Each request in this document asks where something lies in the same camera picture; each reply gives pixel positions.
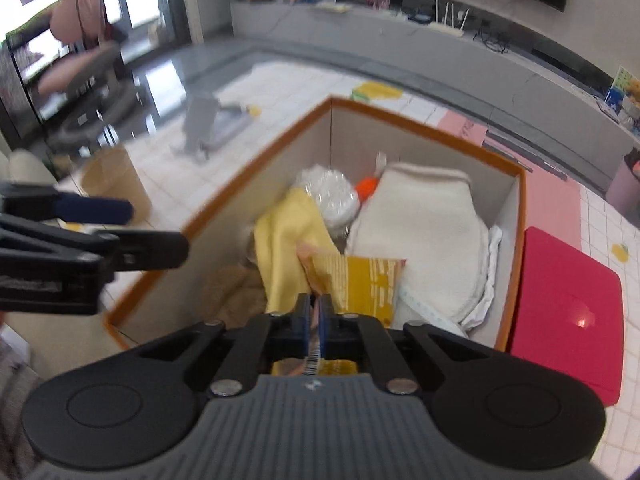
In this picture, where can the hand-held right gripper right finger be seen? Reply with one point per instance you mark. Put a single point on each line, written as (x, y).
(326, 327)

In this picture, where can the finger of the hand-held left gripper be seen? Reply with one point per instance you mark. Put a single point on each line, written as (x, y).
(95, 210)
(140, 255)

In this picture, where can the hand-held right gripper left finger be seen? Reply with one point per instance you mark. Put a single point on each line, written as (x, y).
(303, 327)

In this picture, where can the yellow snack packet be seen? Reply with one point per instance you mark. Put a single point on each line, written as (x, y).
(365, 280)

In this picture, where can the yellow cloth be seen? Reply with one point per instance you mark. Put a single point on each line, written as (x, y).
(287, 240)

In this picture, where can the packet of white pads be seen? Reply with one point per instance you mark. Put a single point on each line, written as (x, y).
(330, 200)

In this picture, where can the clear plastic bags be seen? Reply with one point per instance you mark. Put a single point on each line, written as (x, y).
(420, 225)

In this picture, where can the orange crochet toy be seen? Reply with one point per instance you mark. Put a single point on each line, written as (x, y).
(367, 189)

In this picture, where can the white cloth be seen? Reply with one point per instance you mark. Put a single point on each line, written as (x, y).
(492, 255)

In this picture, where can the orange cardboard box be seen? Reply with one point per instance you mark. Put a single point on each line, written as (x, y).
(440, 155)

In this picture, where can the brown paper cup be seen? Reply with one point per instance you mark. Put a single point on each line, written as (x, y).
(117, 185)

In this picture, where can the white phone stand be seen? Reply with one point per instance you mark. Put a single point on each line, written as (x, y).
(200, 120)

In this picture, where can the pink office chair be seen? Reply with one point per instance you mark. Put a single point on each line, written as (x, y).
(80, 20)

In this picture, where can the checked lemon print tablecloth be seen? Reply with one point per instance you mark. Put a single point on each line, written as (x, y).
(295, 87)

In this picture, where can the red cardboard box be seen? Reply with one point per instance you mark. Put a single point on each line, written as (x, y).
(565, 320)

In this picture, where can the pink mat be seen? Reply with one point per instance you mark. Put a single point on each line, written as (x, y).
(550, 200)

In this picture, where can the white marble television console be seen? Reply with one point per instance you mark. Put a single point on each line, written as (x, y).
(400, 45)

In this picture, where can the yellow paper sheet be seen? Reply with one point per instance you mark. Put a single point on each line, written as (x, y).
(332, 7)

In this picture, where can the white router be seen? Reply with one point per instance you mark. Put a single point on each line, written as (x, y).
(447, 29)

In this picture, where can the pink bin with black bag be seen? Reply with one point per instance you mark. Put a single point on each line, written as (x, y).
(622, 190)

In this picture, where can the pink photo card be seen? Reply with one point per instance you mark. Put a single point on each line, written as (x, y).
(377, 0)

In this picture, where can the green and blue picture card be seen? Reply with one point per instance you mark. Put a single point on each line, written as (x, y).
(620, 85)

